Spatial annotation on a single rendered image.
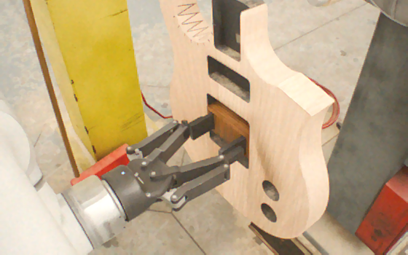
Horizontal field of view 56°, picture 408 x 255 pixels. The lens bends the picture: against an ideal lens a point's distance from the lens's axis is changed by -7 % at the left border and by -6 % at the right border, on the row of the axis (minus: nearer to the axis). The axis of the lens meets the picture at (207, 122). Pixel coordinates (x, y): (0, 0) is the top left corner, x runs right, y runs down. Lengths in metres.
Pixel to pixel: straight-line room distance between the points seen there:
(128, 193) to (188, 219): 1.17
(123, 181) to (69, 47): 0.93
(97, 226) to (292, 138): 0.27
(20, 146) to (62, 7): 0.92
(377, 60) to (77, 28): 0.93
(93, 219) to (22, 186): 0.20
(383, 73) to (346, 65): 1.47
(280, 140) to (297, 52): 1.93
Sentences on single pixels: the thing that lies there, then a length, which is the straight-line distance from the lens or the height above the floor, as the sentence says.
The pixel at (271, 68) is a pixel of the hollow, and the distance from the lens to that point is 0.53.
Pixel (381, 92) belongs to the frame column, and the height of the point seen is 0.85.
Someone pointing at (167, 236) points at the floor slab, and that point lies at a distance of 1.67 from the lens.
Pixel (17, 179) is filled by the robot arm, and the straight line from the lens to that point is 0.35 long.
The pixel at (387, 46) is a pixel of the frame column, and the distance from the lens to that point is 0.97.
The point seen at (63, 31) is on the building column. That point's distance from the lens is 1.39.
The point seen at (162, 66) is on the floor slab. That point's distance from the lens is 2.32.
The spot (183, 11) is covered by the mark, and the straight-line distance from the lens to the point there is 0.64.
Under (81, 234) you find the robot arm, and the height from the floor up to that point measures 1.04.
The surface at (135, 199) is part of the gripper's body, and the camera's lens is 0.55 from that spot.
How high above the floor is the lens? 1.50
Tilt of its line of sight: 49 degrees down
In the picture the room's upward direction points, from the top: straight up
